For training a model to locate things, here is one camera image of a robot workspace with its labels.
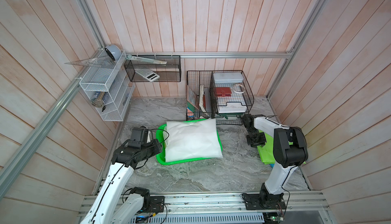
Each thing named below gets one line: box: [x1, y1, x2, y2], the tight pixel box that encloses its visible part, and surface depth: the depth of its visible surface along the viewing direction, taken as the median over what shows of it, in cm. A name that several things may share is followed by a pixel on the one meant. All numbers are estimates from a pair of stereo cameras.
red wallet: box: [215, 87, 232, 97], surface depth 95 cm
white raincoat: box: [162, 118, 223, 163], surface depth 85 cm
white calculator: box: [135, 68, 161, 82], surface depth 100 cm
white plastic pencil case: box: [212, 72, 244, 83], surface depth 105 cm
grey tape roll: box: [104, 43, 122, 61], surface depth 85 cm
